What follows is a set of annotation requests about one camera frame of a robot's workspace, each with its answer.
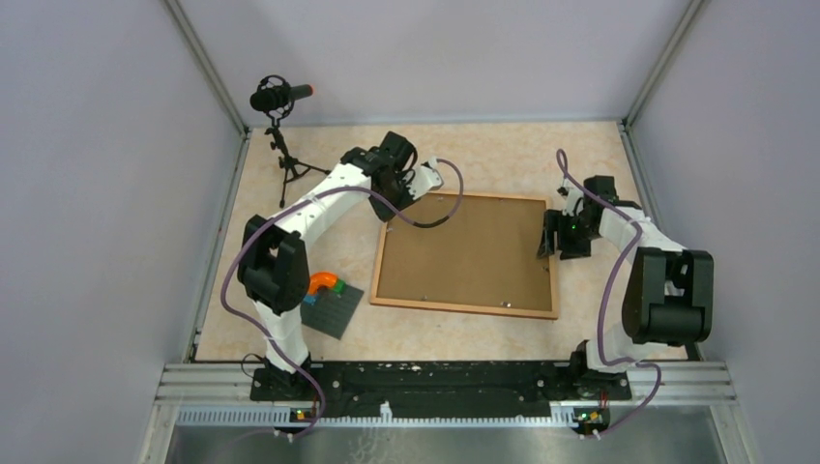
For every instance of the black microphone tripod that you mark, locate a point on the black microphone tripod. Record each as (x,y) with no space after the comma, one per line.
(293,169)

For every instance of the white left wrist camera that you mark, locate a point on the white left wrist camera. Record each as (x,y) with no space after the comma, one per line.
(425,178)

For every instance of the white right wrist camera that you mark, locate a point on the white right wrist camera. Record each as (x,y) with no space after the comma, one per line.
(573,196)

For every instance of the aluminium front rail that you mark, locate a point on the aluminium front rail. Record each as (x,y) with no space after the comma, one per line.
(218,394)

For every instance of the orange curved lego piece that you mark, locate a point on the orange curved lego piece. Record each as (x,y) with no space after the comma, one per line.
(322,280)

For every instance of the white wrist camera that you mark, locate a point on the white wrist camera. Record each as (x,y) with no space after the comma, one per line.
(573,196)
(425,178)

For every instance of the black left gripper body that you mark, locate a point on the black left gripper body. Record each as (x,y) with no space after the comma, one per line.
(397,191)

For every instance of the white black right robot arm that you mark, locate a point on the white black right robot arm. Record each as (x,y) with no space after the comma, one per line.
(668,301)

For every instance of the red wooden photo frame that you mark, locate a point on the red wooden photo frame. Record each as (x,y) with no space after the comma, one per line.
(485,260)

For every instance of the grey lego baseplate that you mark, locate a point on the grey lego baseplate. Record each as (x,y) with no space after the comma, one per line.
(330,312)

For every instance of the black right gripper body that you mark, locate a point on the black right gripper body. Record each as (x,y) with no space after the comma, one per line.
(572,238)

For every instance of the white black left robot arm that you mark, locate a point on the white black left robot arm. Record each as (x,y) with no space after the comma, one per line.
(273,264)

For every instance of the green lego brick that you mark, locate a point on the green lego brick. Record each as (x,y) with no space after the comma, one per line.
(339,287)

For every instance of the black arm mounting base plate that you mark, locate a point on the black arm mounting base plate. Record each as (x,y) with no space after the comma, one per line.
(442,390)

